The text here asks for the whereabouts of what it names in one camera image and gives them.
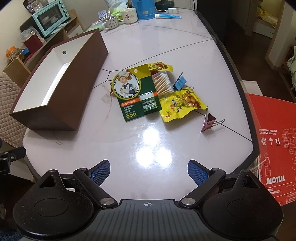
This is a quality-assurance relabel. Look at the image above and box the dark snack bag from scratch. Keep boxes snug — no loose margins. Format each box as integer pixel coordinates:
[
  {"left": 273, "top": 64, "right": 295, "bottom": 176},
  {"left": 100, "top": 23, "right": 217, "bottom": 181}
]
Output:
[{"left": 24, "top": 0, "right": 37, "bottom": 11}]

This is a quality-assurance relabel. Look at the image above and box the jar with orange lid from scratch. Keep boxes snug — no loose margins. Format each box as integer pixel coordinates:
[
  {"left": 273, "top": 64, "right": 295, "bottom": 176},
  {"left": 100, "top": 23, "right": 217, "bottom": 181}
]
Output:
[{"left": 6, "top": 46, "right": 23, "bottom": 62}]

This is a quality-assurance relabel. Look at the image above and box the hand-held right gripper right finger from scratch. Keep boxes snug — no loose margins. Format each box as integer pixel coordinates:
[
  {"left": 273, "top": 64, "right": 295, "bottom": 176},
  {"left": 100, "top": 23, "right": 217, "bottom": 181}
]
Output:
[{"left": 178, "top": 159, "right": 263, "bottom": 208}]

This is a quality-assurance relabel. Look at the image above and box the white cardboard box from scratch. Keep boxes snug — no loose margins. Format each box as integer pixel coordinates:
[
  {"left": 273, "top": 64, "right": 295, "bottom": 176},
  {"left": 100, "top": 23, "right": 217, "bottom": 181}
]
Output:
[{"left": 242, "top": 80, "right": 264, "bottom": 96}]

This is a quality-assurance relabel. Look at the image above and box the red cardboard box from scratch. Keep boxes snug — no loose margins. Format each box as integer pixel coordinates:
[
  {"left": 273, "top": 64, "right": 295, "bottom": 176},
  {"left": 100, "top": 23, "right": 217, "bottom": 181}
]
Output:
[{"left": 245, "top": 93, "right": 296, "bottom": 207}]

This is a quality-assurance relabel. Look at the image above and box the cotton swab pack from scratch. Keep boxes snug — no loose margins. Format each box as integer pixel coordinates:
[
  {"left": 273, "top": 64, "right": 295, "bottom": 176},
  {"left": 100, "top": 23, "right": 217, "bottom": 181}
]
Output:
[{"left": 151, "top": 71, "right": 174, "bottom": 96}]

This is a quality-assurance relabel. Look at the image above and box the teal toaster oven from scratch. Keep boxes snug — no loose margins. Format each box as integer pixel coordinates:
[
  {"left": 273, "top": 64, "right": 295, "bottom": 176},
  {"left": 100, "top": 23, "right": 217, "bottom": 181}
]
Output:
[{"left": 32, "top": 0, "right": 71, "bottom": 39}]

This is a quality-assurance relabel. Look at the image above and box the blue thermos flask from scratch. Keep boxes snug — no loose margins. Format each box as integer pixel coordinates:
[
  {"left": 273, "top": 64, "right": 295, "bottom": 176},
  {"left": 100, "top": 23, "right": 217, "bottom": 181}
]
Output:
[{"left": 131, "top": 0, "right": 156, "bottom": 21}]

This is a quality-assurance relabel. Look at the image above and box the pale blue standing pouch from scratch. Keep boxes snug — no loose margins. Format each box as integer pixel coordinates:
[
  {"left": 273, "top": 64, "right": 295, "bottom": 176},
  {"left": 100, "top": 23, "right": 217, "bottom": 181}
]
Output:
[{"left": 104, "top": 0, "right": 132, "bottom": 11}]

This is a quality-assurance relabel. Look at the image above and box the brown box with white inside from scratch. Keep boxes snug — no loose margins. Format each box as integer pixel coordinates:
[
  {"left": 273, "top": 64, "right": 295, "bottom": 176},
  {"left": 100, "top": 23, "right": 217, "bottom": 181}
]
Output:
[{"left": 9, "top": 28, "right": 109, "bottom": 131}]

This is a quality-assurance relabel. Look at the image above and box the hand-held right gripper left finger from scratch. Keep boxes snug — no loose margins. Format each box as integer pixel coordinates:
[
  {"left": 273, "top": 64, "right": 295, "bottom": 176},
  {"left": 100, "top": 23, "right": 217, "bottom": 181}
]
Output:
[{"left": 37, "top": 159, "right": 117, "bottom": 208}]

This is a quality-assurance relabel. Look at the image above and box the pale green cloth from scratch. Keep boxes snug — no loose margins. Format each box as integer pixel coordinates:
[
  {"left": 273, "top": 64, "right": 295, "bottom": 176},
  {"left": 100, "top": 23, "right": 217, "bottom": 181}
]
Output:
[{"left": 287, "top": 46, "right": 296, "bottom": 88}]

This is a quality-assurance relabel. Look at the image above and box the blue white toothpaste tube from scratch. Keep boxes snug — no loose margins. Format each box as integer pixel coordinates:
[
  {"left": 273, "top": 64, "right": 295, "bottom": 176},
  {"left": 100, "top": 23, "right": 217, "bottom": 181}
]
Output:
[{"left": 155, "top": 13, "right": 182, "bottom": 19}]

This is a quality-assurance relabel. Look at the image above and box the dark red box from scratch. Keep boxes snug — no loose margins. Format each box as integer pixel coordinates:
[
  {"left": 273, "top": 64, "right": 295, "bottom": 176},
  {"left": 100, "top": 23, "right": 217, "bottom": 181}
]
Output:
[{"left": 23, "top": 32, "right": 43, "bottom": 50}]

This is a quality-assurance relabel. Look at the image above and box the green lip balm card pack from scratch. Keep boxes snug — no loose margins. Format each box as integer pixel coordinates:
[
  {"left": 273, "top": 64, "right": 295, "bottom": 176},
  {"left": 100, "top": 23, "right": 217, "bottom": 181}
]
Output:
[{"left": 110, "top": 64, "right": 160, "bottom": 122}]

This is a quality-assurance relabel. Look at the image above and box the yellow bedding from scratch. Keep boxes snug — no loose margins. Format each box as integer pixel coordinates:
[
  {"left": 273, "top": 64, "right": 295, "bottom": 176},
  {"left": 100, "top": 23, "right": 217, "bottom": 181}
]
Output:
[{"left": 257, "top": 9, "right": 278, "bottom": 26}]

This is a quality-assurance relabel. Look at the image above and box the white mug with bear print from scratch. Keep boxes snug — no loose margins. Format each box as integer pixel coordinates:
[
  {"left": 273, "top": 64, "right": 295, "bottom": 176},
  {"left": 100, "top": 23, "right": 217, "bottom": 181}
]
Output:
[{"left": 117, "top": 7, "right": 139, "bottom": 24}]

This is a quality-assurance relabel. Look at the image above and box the patterned white mug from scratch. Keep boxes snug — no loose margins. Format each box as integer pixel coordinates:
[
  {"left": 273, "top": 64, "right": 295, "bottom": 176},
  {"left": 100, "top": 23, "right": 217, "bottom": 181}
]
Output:
[{"left": 101, "top": 16, "right": 119, "bottom": 30}]

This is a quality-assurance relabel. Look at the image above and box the blue binder clip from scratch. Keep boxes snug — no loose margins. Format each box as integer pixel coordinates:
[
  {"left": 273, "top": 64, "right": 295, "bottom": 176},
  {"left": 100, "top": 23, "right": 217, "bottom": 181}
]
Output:
[{"left": 172, "top": 72, "right": 195, "bottom": 92}]

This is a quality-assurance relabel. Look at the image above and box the pink binder clip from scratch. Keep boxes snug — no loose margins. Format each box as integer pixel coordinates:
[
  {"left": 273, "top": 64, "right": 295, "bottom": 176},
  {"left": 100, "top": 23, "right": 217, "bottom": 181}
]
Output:
[{"left": 200, "top": 107, "right": 226, "bottom": 133}]

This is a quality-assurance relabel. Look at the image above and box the beige quilted chair cover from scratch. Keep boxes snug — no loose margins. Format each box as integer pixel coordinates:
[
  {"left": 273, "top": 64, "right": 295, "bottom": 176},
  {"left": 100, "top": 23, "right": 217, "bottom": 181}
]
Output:
[{"left": 0, "top": 72, "right": 26, "bottom": 146}]

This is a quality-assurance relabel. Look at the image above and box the clear plastic bag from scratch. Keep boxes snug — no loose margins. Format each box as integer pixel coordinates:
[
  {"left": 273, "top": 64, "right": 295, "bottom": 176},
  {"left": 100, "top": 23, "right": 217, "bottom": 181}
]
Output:
[{"left": 20, "top": 26, "right": 36, "bottom": 39}]

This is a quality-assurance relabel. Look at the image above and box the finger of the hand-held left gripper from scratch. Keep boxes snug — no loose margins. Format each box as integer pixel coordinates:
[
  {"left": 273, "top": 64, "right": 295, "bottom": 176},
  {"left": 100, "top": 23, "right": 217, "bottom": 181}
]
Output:
[{"left": 0, "top": 146, "right": 26, "bottom": 163}]

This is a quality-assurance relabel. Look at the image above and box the yellow snack packet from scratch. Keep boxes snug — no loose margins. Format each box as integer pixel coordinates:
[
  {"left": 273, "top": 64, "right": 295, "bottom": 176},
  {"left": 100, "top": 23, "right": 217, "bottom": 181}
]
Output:
[
  {"left": 158, "top": 90, "right": 207, "bottom": 122},
  {"left": 148, "top": 61, "right": 174, "bottom": 73}
]

